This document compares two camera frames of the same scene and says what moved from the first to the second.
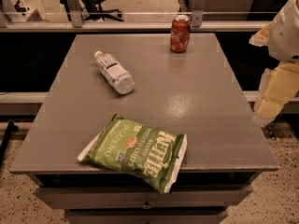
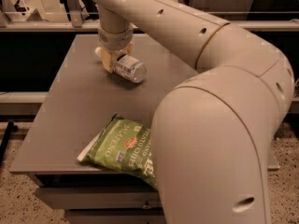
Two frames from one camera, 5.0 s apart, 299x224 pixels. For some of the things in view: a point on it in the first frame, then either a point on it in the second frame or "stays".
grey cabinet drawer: [176, 196] stays
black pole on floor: [10, 128] stays
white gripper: [286, 36] → [114, 41]
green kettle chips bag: [153, 156] stays
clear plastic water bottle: [121, 79] → [130, 68]
